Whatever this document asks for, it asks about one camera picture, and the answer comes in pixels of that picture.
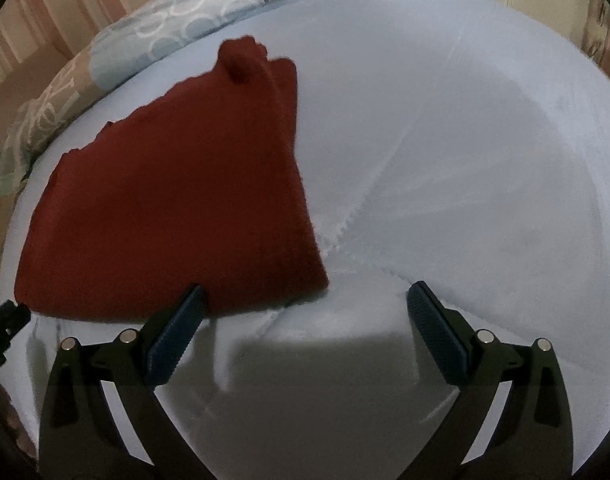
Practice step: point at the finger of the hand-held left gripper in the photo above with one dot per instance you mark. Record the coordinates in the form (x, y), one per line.
(5, 322)

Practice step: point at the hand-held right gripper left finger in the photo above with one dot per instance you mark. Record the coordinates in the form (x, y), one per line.
(175, 335)

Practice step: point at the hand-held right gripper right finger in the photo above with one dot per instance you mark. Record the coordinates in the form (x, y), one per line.
(437, 335)

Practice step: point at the dark red knit sweater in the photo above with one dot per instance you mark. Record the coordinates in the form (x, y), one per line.
(175, 210)

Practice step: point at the light blue bed sheet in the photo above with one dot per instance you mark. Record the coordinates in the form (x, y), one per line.
(460, 170)

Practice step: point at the pink padded headboard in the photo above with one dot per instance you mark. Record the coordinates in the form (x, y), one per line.
(30, 80)

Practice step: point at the circle patterned folded duvet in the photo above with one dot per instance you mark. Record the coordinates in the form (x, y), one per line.
(150, 25)

